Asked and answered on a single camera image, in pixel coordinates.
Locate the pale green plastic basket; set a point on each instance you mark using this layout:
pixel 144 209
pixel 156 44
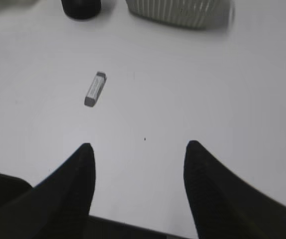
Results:
pixel 189 14

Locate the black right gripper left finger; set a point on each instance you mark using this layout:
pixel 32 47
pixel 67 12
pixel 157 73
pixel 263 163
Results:
pixel 56 208

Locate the grey white eraser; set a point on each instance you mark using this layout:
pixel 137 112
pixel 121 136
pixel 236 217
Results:
pixel 95 89

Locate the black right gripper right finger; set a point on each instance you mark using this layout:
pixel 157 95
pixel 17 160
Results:
pixel 224 206

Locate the black mesh pen holder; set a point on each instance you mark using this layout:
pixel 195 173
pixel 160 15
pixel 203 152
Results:
pixel 81 9

